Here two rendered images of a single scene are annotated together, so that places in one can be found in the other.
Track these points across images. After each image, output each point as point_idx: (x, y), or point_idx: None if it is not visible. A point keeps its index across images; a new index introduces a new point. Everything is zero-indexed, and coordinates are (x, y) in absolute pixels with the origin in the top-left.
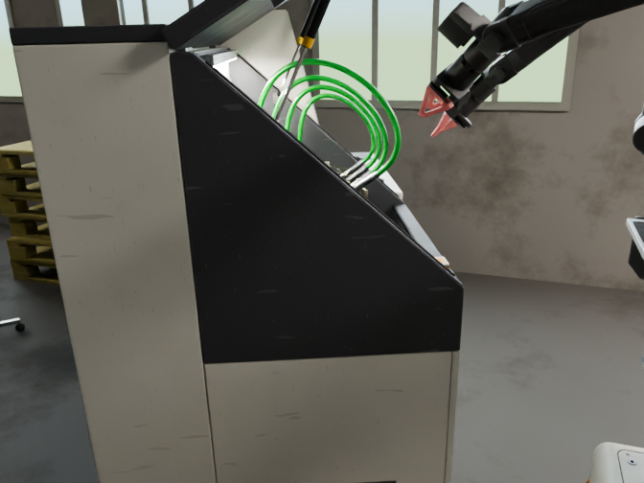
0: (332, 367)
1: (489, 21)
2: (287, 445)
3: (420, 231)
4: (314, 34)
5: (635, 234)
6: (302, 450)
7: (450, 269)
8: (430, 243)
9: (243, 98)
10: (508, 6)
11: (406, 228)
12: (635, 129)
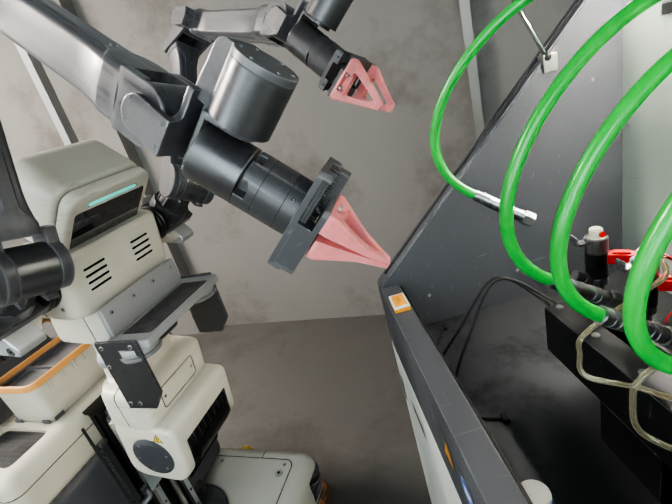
0: None
1: (296, 10)
2: None
3: (441, 393)
4: None
5: (185, 302)
6: None
7: (387, 301)
8: (416, 350)
9: (561, 19)
10: (279, 1)
11: (474, 407)
12: (63, 252)
